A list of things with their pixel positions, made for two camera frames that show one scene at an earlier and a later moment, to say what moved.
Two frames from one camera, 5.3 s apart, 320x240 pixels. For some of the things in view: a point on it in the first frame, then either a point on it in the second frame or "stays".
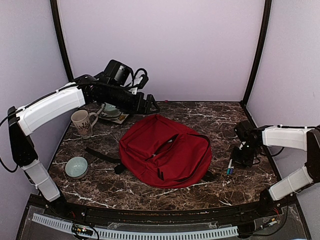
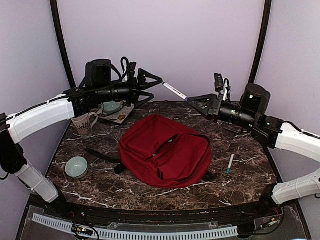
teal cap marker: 228,170 stays
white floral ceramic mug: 81,118 stays
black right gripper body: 245,157 → 216,105
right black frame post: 261,50 stays
